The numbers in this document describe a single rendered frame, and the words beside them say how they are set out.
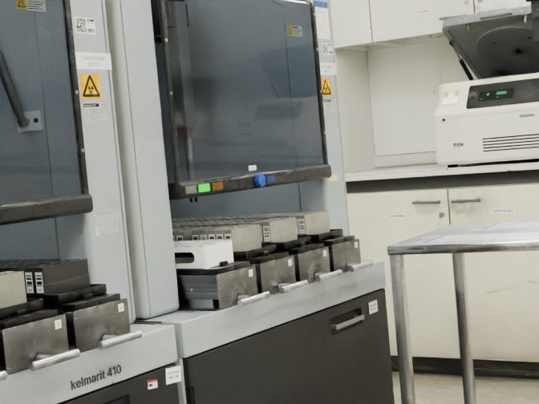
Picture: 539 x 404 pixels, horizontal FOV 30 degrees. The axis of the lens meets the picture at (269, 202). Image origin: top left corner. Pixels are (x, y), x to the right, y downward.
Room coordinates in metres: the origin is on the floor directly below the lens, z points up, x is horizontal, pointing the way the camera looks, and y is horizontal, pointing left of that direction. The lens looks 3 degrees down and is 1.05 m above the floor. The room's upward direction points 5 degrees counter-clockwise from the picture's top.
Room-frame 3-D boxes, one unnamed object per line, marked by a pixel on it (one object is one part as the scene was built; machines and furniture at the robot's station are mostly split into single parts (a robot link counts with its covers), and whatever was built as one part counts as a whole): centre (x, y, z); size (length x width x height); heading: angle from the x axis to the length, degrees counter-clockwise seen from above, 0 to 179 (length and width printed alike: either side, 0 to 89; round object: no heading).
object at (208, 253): (2.16, 0.23, 0.83); 0.30 x 0.10 x 0.06; 56
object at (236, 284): (2.23, 0.34, 0.78); 0.73 x 0.14 x 0.09; 56
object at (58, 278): (1.77, 0.38, 0.85); 0.12 x 0.02 x 0.06; 146
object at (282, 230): (2.36, -0.02, 0.85); 0.12 x 0.02 x 0.06; 145
